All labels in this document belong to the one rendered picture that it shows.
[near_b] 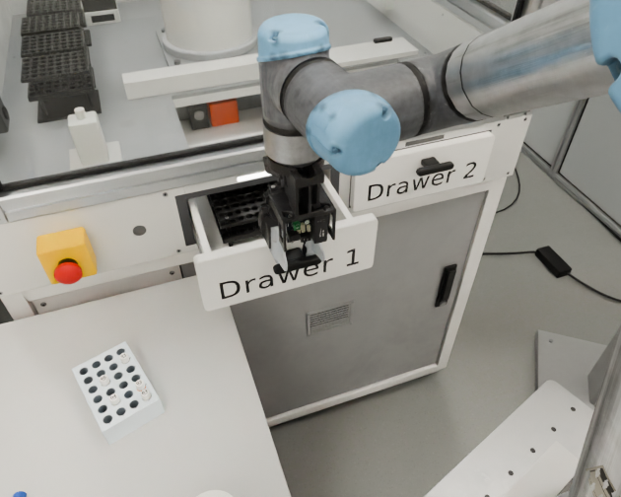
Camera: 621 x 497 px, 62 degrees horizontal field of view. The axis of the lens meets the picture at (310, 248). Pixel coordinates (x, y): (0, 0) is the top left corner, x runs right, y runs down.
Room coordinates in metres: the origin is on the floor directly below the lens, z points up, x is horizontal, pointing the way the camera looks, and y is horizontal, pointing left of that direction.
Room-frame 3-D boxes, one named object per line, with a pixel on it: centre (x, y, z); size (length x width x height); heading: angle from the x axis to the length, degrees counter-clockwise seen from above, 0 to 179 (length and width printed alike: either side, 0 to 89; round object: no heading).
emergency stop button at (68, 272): (0.56, 0.38, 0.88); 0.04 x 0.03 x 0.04; 110
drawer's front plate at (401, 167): (0.82, -0.21, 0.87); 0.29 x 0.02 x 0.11; 110
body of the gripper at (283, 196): (0.53, 0.02, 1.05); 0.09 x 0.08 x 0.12; 20
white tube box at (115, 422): (0.41, 0.28, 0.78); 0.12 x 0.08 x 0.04; 37
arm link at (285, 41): (0.54, 0.02, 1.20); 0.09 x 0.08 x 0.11; 27
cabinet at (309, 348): (1.19, 0.20, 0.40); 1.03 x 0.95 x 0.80; 110
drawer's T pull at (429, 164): (0.80, -0.22, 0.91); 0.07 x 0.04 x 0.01; 110
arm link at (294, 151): (0.54, 0.02, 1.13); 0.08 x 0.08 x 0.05
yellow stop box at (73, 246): (0.59, 0.39, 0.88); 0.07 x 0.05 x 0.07; 110
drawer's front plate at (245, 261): (0.58, 0.03, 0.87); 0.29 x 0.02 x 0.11; 110
